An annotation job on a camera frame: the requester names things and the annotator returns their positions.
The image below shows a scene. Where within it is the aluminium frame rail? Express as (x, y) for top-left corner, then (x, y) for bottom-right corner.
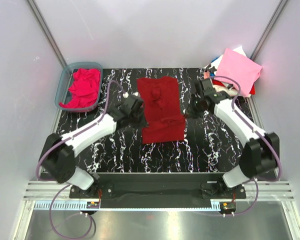
(23, 181), (294, 202)

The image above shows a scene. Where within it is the black white patterned t shirt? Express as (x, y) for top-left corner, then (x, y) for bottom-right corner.
(204, 63), (217, 74)

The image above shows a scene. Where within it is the folded peach t shirt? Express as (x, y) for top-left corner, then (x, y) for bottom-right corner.
(203, 71), (215, 80)

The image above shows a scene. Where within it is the orange connector box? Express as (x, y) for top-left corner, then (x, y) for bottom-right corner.
(86, 200), (100, 209)
(221, 201), (237, 210)

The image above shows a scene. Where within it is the left aluminium corner post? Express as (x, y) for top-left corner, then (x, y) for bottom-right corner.
(26, 0), (67, 68)

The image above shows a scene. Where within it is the teal plastic basket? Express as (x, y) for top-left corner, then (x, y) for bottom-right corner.
(54, 61), (103, 113)

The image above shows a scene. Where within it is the magenta pink t shirt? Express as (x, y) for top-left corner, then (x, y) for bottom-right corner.
(59, 68), (101, 109)

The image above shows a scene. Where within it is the folded light pink t shirt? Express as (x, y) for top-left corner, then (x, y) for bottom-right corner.
(215, 48), (262, 97)

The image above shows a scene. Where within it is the aluminium corner post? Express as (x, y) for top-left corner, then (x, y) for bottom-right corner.
(250, 0), (290, 61)
(26, 0), (67, 68)

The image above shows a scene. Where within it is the folded red t shirt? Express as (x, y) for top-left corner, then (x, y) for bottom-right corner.
(211, 79), (256, 96)

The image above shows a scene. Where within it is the right aluminium corner post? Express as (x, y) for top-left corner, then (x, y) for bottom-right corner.
(250, 0), (290, 61)

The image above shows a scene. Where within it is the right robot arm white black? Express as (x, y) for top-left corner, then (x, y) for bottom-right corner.
(185, 77), (282, 199)

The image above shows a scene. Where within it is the right orange connector box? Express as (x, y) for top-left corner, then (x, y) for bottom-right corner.
(221, 201), (237, 210)

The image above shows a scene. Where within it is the dark red t shirt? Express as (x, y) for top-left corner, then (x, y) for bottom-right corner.
(137, 76), (186, 144)

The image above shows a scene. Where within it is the left orange connector box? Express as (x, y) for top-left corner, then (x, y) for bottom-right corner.
(86, 200), (100, 209)

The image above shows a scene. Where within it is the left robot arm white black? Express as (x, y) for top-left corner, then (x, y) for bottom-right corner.
(38, 92), (148, 198)

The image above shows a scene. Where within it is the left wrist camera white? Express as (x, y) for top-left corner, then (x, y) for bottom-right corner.
(123, 92), (140, 99)

